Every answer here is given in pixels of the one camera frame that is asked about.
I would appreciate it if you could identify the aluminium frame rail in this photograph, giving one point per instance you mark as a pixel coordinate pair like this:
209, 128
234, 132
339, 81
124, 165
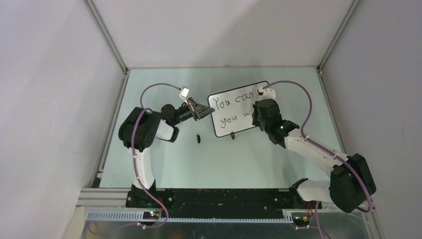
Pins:
109, 203

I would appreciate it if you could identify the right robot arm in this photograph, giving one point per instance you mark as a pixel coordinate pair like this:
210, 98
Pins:
350, 180

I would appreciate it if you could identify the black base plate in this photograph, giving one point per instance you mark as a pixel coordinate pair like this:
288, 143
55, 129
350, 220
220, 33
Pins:
217, 203

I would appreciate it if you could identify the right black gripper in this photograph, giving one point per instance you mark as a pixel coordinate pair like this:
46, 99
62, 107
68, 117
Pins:
255, 121

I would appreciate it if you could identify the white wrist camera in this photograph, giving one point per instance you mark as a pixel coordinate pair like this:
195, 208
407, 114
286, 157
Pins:
184, 91
267, 93

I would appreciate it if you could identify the black framed whiteboard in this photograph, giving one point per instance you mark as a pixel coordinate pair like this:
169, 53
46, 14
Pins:
233, 109

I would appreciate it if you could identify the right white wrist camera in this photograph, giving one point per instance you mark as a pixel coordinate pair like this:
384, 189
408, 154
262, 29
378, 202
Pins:
267, 93

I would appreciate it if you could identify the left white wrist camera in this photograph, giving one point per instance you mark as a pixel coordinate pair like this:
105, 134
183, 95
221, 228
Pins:
184, 91

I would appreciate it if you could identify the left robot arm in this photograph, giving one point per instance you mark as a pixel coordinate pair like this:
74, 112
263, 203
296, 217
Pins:
143, 126

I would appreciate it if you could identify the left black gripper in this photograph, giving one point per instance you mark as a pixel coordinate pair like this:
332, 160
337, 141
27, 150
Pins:
197, 110

